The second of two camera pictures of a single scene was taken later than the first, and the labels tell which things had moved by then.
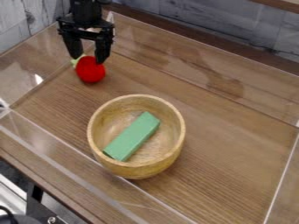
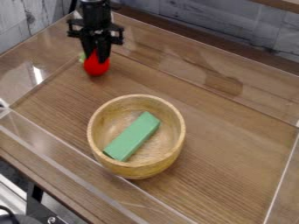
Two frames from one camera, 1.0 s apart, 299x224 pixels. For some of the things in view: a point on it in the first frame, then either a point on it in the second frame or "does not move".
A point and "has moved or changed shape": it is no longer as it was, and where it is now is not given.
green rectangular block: [129, 142] does not move
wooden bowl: [135, 132] does not move
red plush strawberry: [90, 71] has moved or changed shape
